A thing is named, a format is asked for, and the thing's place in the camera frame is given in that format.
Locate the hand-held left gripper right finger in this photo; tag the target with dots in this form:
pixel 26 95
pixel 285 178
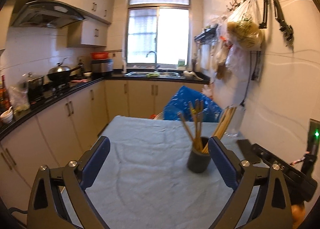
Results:
pixel 222 164

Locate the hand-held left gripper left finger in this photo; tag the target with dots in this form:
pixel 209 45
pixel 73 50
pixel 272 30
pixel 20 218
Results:
pixel 96 161

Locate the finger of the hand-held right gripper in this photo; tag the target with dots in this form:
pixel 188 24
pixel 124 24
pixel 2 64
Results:
pixel 266 155

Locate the dark grey cup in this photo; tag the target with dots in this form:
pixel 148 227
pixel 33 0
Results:
pixel 197 162

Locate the bunch of chopsticks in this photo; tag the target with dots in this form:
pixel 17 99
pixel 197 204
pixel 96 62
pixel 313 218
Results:
pixel 197 129

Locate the person's right hand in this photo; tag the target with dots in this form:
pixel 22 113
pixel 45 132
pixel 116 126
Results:
pixel 298 215

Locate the dark smartphone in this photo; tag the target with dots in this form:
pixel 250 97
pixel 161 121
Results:
pixel 246 149

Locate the light blue towel cloth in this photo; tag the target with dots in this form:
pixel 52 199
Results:
pixel 150 169

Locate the blue plastic bag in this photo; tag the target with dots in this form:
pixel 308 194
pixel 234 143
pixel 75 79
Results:
pixel 182 101

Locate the metal basin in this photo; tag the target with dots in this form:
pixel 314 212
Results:
pixel 159 116

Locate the pink cloth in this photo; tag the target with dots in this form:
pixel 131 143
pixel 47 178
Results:
pixel 78 81

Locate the gas stove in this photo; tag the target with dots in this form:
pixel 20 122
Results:
pixel 57 88

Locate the black countertop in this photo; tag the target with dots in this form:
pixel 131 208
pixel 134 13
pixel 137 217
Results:
pixel 100 78

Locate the small white bowl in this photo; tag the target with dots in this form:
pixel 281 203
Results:
pixel 87 74

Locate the dark kettle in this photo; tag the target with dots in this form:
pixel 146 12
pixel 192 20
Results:
pixel 81 68

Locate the steel countertop appliance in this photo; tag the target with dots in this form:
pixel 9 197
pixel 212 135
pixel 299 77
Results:
pixel 102 66

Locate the white ladle and dishes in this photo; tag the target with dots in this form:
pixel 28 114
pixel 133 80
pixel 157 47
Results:
pixel 190 74

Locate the black wok with lid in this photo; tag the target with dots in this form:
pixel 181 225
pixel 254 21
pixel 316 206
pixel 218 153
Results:
pixel 60 72

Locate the steel cooking pot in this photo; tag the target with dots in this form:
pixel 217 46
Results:
pixel 35 86

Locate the steel sink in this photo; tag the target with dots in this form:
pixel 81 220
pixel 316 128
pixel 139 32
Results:
pixel 137 73

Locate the clear countertop plastic bag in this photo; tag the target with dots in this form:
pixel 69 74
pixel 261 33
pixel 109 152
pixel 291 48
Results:
pixel 20 99

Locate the white dish soap bottle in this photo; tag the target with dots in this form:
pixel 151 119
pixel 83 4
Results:
pixel 123 66

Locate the white mortar with pestle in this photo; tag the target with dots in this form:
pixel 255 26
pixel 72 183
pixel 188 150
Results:
pixel 6 116

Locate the green dish cloth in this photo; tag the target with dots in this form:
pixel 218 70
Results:
pixel 153 74

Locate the hanging plastic bags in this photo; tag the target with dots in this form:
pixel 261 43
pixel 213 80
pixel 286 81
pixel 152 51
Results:
pixel 222 59

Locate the red plastic basin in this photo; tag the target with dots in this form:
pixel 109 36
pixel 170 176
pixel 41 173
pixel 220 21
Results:
pixel 99 56

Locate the green box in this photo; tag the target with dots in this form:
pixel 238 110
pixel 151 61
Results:
pixel 181 63

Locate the dark sauce bottles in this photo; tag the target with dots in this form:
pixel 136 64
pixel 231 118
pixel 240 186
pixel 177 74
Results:
pixel 3 94

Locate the chrome faucet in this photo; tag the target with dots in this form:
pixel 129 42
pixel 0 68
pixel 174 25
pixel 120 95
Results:
pixel 155 61

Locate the clear bag of dried food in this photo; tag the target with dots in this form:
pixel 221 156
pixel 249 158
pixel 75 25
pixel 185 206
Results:
pixel 245 31

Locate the kitchen window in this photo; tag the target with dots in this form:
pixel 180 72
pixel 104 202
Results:
pixel 160 34

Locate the range hood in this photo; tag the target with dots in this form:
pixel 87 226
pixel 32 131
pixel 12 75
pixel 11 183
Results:
pixel 47 13

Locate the wall socket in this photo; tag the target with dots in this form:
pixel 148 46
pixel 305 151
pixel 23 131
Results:
pixel 257 66

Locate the black wall shelf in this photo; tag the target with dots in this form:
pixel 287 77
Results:
pixel 206 35

